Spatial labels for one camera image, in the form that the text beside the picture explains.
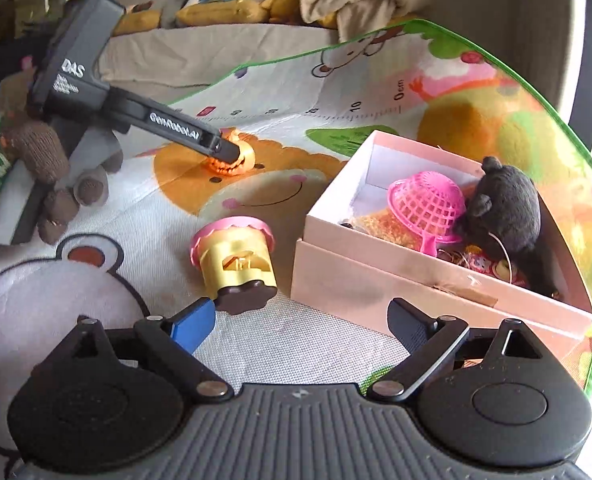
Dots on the pink yellow cupcake toy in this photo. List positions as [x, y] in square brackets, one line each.
[235, 265]

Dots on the pink plastic strainer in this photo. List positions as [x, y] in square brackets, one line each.
[426, 205]

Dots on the colourful cartoon play mat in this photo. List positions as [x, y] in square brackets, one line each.
[326, 85]

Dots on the red cartoon print packet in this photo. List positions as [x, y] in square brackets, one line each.
[481, 262]

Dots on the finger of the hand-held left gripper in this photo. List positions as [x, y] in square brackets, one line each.
[225, 149]

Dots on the tan fuzzy pouch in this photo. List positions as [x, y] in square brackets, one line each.
[381, 227]

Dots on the dark grey plush toy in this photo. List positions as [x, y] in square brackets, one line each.
[506, 210]

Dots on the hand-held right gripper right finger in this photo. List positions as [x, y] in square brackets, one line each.
[408, 322]

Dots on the long yellow plush pillow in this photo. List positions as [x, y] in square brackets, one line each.
[220, 12]

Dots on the pink cardboard box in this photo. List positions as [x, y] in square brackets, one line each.
[376, 290]

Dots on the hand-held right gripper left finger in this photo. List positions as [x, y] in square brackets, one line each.
[193, 325]

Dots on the yellow plush toy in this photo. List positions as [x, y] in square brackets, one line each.
[135, 20]

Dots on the orange pumpkin toy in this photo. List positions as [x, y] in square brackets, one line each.
[225, 166]

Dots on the person's left hand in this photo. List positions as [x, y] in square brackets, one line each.
[40, 152]

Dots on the dark cloth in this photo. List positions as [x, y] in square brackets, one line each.
[5, 70]

